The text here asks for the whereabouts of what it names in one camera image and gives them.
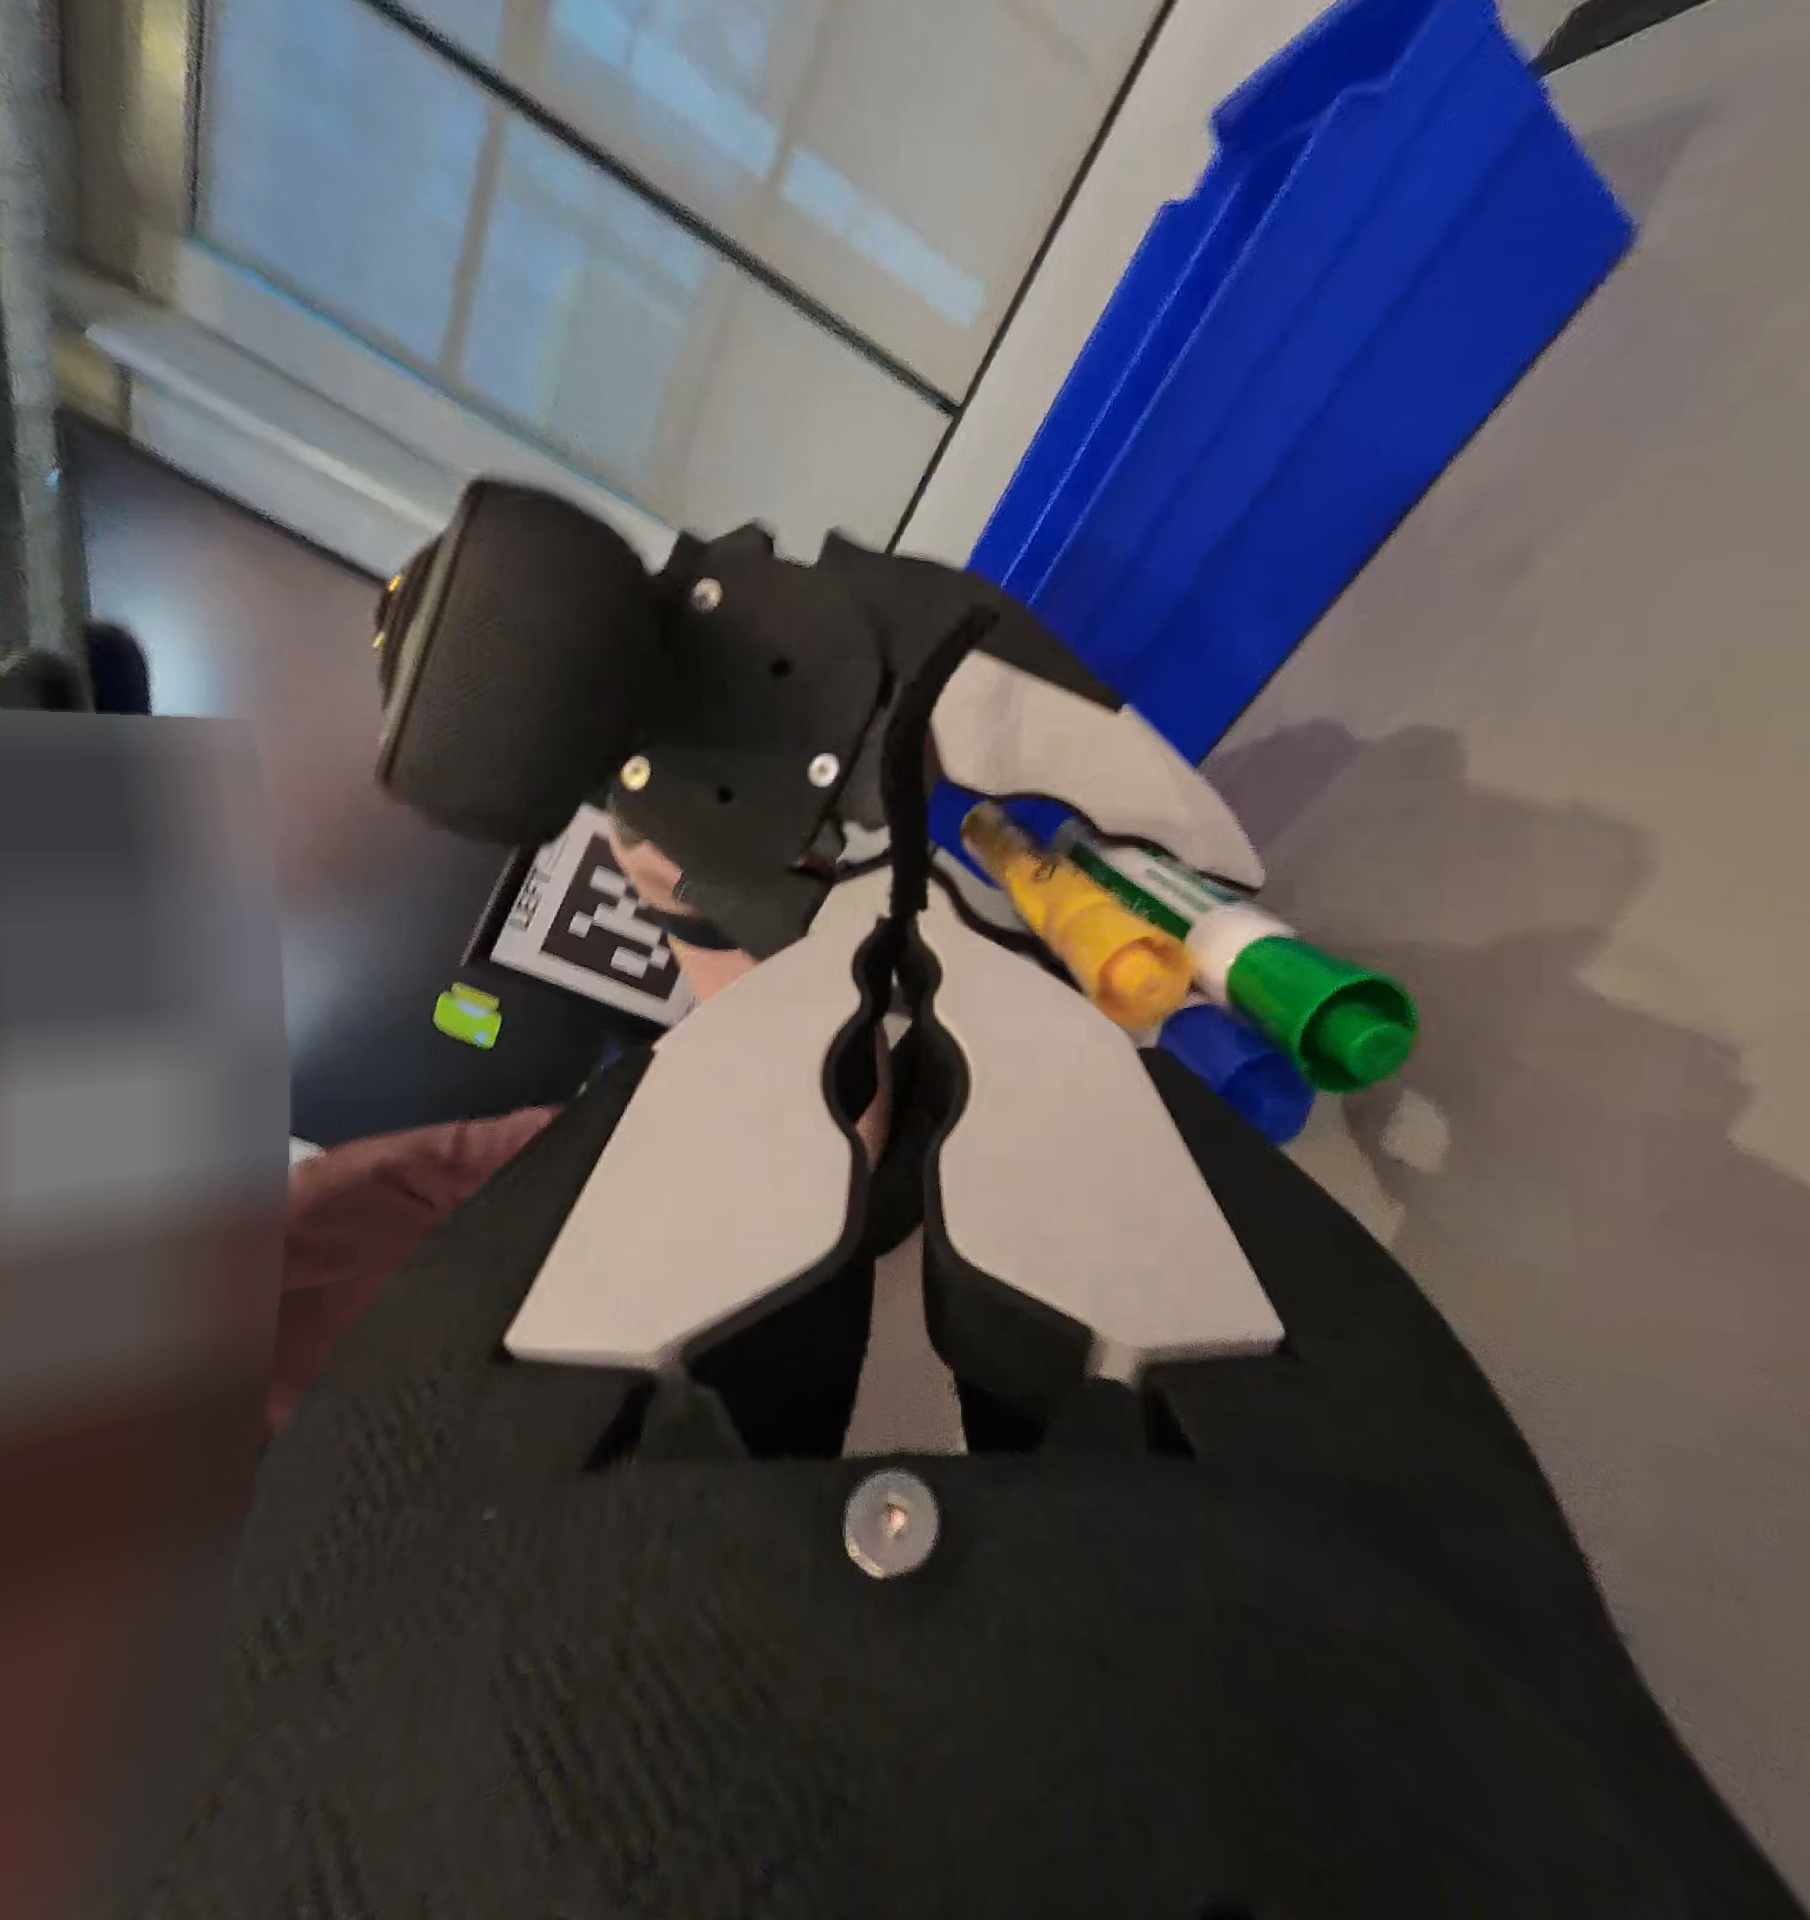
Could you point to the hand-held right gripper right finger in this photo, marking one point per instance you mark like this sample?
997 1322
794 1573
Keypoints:
1100 1199

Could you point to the large blue plastic bin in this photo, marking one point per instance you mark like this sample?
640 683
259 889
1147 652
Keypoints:
1296 375

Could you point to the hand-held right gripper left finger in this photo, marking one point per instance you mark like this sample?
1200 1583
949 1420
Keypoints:
696 1199

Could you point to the yellow highlighter marker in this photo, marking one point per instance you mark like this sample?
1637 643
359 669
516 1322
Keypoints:
1085 916

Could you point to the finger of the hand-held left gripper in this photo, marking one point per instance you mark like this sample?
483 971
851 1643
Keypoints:
1085 765

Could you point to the green dry erase marker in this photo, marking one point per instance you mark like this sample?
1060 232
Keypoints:
1296 991

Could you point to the small green object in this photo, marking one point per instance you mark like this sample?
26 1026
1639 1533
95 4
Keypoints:
471 1017

